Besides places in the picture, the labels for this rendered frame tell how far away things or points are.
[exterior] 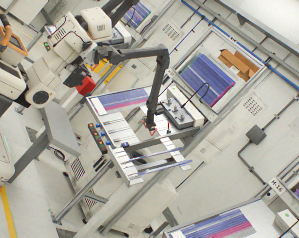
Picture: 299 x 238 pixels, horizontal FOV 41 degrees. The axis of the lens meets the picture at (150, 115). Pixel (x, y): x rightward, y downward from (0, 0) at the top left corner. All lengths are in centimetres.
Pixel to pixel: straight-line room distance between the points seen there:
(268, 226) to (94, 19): 164
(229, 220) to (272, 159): 199
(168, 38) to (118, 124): 159
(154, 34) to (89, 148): 145
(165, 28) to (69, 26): 193
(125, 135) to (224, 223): 101
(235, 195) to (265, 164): 47
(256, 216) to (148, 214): 126
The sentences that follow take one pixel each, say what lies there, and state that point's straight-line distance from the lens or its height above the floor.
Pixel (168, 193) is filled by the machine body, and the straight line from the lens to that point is 351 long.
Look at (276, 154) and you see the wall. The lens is 444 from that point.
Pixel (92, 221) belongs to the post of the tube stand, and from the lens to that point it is 296.
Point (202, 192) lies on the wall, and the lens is 469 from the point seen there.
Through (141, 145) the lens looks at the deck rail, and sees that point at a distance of 294.
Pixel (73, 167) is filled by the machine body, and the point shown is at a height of 14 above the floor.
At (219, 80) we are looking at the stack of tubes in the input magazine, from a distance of 318.
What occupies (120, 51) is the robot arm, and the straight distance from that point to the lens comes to 250.
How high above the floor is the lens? 154
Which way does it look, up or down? 10 degrees down
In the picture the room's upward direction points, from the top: 44 degrees clockwise
